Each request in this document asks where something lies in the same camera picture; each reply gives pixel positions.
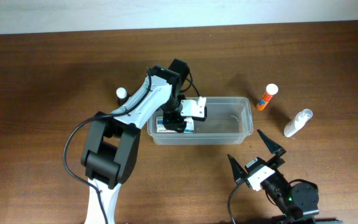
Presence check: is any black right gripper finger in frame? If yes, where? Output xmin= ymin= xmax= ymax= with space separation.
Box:
xmin=227 ymin=154 xmax=248 ymax=184
xmin=257 ymin=129 xmax=286 ymax=156

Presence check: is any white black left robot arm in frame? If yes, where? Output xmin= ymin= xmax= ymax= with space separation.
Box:
xmin=81 ymin=59 xmax=207 ymax=223

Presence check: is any dark brown syrup bottle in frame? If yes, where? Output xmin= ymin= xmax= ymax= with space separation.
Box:
xmin=116 ymin=87 xmax=131 ymax=106

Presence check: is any orange tube white cap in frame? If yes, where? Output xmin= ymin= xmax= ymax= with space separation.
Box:
xmin=256 ymin=83 xmax=278 ymax=111

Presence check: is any white spray bottle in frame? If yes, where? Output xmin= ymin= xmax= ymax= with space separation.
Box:
xmin=283 ymin=109 xmax=313 ymax=138

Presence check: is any white Panadol medicine box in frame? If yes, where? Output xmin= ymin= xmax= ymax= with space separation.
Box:
xmin=156 ymin=116 xmax=194 ymax=133

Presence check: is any clear plastic container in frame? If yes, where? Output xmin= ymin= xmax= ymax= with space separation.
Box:
xmin=147 ymin=96 xmax=254 ymax=145

